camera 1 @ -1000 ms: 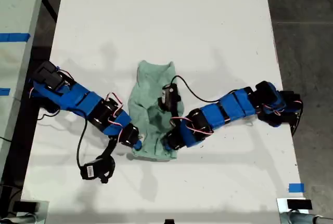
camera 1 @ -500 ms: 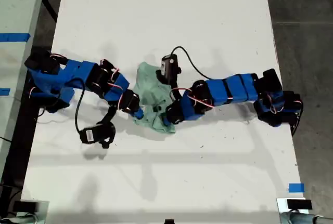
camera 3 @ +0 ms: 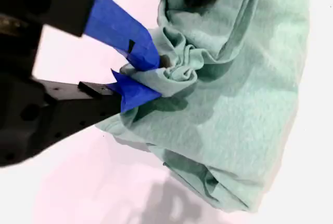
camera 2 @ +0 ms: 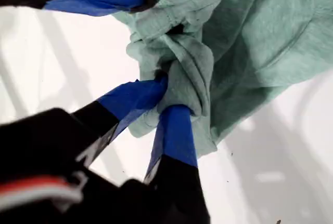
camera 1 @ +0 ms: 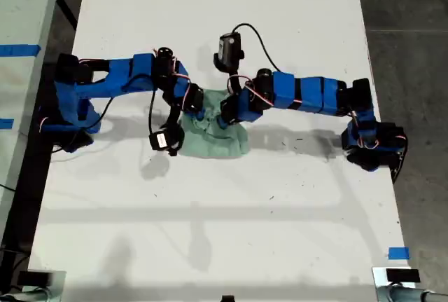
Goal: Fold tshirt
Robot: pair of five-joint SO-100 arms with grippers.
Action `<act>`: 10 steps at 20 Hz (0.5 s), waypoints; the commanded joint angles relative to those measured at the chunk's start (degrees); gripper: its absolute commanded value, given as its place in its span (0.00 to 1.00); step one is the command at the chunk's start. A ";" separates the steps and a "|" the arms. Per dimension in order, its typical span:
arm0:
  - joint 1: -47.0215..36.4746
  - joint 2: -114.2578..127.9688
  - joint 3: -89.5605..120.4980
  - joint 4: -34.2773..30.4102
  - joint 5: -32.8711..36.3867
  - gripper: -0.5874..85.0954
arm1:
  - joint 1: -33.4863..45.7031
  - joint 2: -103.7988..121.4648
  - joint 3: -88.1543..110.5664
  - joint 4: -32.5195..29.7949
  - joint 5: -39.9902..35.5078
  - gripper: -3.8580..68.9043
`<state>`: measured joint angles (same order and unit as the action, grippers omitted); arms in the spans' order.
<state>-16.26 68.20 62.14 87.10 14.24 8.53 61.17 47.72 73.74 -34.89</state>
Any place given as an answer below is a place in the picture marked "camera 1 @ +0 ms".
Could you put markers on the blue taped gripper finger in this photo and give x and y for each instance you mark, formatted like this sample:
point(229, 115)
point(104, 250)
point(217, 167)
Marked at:
point(222, 124)
point(201, 115)

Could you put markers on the pale green T-shirt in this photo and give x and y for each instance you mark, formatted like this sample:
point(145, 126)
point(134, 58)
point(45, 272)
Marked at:
point(217, 144)

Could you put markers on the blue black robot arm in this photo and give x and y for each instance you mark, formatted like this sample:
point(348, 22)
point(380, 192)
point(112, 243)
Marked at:
point(115, 77)
point(311, 93)

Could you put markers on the black table leg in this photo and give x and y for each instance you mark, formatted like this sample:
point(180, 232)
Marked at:
point(68, 7)

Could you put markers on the small black knob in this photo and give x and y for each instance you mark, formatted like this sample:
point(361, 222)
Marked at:
point(227, 298)

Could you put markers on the black table clamp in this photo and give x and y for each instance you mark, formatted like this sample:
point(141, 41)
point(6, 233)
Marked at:
point(399, 167)

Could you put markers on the long blue tape strip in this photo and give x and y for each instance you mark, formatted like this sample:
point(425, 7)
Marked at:
point(19, 50)

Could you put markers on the short blue tape strip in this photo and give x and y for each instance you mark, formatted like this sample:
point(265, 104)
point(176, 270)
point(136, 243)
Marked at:
point(6, 124)

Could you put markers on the pale side table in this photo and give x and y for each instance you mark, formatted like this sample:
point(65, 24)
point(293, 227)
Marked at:
point(21, 0)

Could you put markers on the blue tape square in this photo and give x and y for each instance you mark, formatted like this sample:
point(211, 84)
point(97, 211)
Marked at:
point(399, 253)

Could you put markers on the small black box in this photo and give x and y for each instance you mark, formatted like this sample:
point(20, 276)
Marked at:
point(402, 275)
point(34, 278)

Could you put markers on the black camera stalk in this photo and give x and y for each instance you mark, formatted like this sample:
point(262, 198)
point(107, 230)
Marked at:
point(174, 114)
point(235, 81)

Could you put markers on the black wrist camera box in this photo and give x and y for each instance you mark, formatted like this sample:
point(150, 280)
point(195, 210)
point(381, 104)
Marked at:
point(166, 139)
point(229, 49)

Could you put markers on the shiny metal bracket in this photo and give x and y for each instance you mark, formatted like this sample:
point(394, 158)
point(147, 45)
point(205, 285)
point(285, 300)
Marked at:
point(57, 289)
point(378, 279)

